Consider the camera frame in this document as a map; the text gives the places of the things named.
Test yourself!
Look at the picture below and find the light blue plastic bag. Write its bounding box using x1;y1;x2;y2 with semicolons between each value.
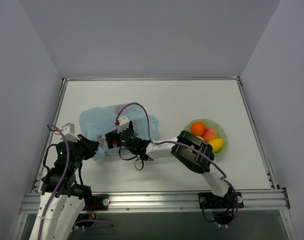
79;104;149;161

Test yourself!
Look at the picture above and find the fake orange fruit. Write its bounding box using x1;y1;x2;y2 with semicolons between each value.
190;121;207;137

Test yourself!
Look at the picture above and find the fake pink peach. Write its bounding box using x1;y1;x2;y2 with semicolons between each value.
203;128;218;142

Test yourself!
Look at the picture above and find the fake yellow mango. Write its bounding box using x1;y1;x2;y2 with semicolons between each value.
208;138;225;153

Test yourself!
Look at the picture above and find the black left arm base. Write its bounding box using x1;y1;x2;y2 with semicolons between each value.
84;194;110;211

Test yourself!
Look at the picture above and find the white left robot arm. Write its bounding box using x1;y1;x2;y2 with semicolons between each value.
29;134;99;240

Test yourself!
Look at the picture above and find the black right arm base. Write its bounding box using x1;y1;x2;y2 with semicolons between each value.
198;192;244;210

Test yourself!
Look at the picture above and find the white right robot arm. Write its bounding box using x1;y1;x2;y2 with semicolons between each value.
105;128;234;207

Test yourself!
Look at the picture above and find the green wavy glass bowl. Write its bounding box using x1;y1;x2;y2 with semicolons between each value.
183;119;228;156

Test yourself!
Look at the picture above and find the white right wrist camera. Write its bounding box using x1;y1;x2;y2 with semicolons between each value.
114;115;130;134

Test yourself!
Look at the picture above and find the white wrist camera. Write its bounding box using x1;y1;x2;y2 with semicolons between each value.
60;123;79;142
114;115;130;134

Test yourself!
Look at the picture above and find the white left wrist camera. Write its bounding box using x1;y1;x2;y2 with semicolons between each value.
60;123;79;142

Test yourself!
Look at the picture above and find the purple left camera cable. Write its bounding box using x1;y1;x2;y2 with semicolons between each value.
38;124;73;240

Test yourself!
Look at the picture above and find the purple camera cable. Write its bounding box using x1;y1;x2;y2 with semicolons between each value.
114;101;240;216
38;124;73;240

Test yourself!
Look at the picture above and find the aluminium front table rail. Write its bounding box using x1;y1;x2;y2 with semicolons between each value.
18;188;292;215

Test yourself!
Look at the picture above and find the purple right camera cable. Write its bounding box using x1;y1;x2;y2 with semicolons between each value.
114;101;240;216

